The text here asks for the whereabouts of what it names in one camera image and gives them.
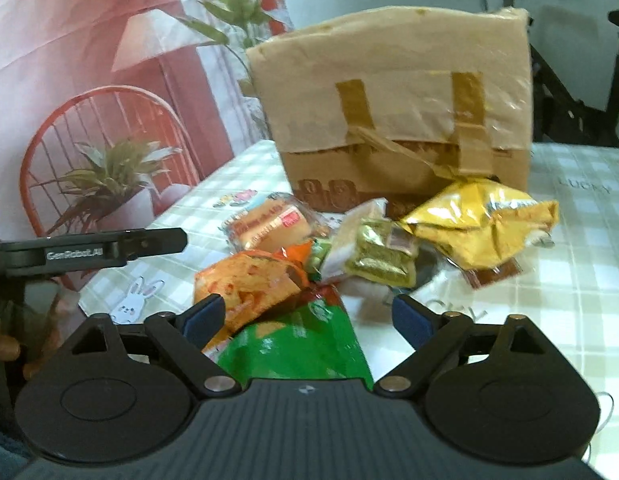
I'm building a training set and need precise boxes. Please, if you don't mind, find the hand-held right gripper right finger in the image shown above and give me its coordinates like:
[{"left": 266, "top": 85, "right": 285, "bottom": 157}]
[{"left": 373, "top": 294, "right": 557, "bottom": 395}]

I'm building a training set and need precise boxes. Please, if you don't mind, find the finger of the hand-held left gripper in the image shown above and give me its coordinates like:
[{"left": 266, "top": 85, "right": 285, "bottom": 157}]
[{"left": 116, "top": 227, "right": 187, "bottom": 261}]

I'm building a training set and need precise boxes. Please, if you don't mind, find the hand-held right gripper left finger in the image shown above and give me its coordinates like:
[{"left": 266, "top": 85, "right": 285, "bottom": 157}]
[{"left": 64, "top": 294, "right": 238, "bottom": 395}]

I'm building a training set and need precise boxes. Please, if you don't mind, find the orange snack packet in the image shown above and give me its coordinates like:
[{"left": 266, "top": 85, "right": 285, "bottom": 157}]
[{"left": 195, "top": 250, "right": 315, "bottom": 336}]

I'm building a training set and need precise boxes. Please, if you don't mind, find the green snack bag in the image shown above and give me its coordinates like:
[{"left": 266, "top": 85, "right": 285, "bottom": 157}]
[{"left": 204, "top": 285, "right": 375, "bottom": 393}]

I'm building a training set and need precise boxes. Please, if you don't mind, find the taped cardboard box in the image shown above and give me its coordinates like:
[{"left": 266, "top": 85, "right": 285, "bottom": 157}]
[{"left": 245, "top": 6, "right": 534, "bottom": 213}]

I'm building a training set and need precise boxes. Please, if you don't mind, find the person's left hand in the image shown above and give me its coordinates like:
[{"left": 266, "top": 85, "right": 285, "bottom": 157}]
[{"left": 0, "top": 330, "right": 57, "bottom": 383}]

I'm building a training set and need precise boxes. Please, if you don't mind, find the gold green snack packet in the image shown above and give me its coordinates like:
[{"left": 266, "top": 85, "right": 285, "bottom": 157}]
[{"left": 347, "top": 220, "right": 420, "bottom": 288}]

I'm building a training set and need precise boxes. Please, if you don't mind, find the brown red snack packet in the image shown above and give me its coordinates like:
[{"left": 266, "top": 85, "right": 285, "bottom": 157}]
[{"left": 464, "top": 257, "right": 523, "bottom": 291}]

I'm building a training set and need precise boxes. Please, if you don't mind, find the white snack packet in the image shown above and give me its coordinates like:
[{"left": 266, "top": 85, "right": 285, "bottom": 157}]
[{"left": 319, "top": 199, "right": 390, "bottom": 281}]

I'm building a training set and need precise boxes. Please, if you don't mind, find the small green snack packet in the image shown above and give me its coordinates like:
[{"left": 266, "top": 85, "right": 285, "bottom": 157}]
[{"left": 306, "top": 240, "right": 335, "bottom": 273}]

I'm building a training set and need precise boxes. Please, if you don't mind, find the clear cake packet red label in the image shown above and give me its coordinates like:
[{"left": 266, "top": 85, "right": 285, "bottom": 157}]
[{"left": 222, "top": 192, "right": 330, "bottom": 256}]

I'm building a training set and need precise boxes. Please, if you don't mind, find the gold chip bag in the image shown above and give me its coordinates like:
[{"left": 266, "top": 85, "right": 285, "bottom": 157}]
[{"left": 398, "top": 180, "right": 560, "bottom": 272}]

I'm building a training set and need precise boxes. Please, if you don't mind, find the blue cloth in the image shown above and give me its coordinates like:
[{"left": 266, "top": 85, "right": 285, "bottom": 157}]
[{"left": 0, "top": 425, "right": 32, "bottom": 480}]

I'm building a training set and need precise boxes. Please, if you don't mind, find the black metal stand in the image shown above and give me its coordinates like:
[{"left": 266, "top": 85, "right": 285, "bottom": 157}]
[{"left": 459, "top": 0, "right": 619, "bottom": 148}]

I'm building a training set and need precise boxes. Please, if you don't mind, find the printed wall backdrop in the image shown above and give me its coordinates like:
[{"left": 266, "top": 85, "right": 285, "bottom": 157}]
[{"left": 0, "top": 0, "right": 295, "bottom": 291}]

